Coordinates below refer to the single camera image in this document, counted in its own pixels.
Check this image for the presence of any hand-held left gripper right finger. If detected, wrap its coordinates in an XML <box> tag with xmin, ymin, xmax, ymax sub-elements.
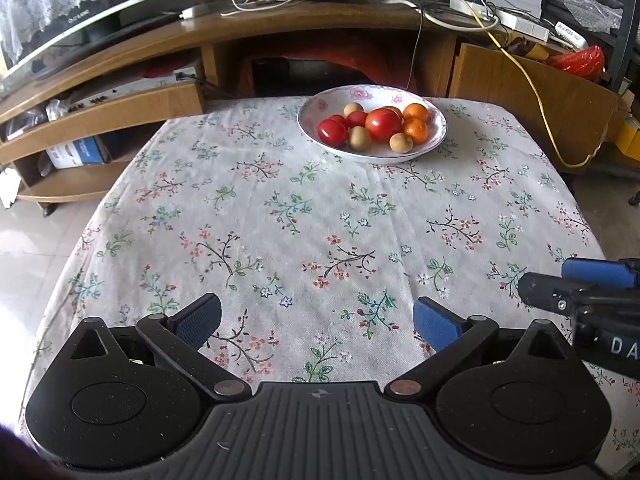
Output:
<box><xmin>384</xmin><ymin>296</ymin><xmax>591</xmax><ymax>401</ymax></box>

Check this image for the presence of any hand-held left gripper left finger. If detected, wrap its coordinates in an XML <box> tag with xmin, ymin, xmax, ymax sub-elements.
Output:
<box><xmin>55</xmin><ymin>293</ymin><xmax>251</xmax><ymax>401</ymax></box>

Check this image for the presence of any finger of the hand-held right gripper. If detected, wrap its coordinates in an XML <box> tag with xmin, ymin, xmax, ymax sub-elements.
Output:
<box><xmin>561</xmin><ymin>257</ymin><xmax>640</xmax><ymax>289</ymax></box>
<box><xmin>518</xmin><ymin>272</ymin><xmax>601</xmax><ymax>314</ymax></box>

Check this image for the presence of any large red apple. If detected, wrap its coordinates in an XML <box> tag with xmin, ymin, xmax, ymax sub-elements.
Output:
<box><xmin>364</xmin><ymin>108</ymin><xmax>403</xmax><ymax>142</ymax></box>

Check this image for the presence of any white floral plate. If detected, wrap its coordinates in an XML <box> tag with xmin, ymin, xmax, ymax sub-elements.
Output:
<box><xmin>297</xmin><ymin>84</ymin><xmax>447</xmax><ymax>163</ymax></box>

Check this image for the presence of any yellow box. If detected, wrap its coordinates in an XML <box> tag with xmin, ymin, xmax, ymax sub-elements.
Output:
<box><xmin>615</xmin><ymin>117</ymin><xmax>640</xmax><ymax>153</ymax></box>

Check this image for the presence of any floral tablecloth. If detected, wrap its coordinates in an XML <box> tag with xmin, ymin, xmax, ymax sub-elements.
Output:
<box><xmin>20</xmin><ymin>95</ymin><xmax>640</xmax><ymax>461</ymax></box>

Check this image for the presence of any blue and white box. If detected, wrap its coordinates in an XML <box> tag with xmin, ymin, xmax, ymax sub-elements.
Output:
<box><xmin>47</xmin><ymin>137</ymin><xmax>108</xmax><ymax>170</ymax></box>

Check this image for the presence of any red plastic bag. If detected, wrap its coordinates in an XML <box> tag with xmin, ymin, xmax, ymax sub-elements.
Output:
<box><xmin>545</xmin><ymin>45</ymin><xmax>606</xmax><ymax>78</ymax></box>

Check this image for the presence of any silver media player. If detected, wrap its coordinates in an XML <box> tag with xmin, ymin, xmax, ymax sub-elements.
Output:
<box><xmin>65</xmin><ymin>67</ymin><xmax>201</xmax><ymax>113</ymax></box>

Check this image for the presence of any white labelled box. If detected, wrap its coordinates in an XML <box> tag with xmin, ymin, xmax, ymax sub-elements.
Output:
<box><xmin>552</xmin><ymin>20</ymin><xmax>587</xmax><ymax>45</ymax></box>

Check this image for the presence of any clear plastic bag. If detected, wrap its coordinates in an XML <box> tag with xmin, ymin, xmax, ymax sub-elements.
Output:
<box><xmin>5</xmin><ymin>100</ymin><xmax>68</xmax><ymax>141</ymax></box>

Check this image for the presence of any white power strip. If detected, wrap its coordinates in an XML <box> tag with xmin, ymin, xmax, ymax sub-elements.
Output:
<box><xmin>500</xmin><ymin>7</ymin><xmax>551</xmax><ymax>41</ymax></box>

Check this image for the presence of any black box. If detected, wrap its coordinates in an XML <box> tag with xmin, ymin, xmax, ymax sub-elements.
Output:
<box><xmin>250</xmin><ymin>57</ymin><xmax>351</xmax><ymax>98</ymax></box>

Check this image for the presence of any dark metal rack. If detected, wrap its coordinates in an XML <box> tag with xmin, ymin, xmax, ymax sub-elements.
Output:
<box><xmin>542</xmin><ymin>0</ymin><xmax>640</xmax><ymax>96</ymax></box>

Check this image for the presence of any bubble wrap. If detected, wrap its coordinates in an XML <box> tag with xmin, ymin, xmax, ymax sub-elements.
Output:
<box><xmin>547</xmin><ymin>0</ymin><xmax>623</xmax><ymax>28</ymax></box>

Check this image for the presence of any yellow cable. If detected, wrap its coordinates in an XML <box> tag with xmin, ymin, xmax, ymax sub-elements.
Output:
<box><xmin>327</xmin><ymin>0</ymin><xmax>608</xmax><ymax>168</ymax></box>

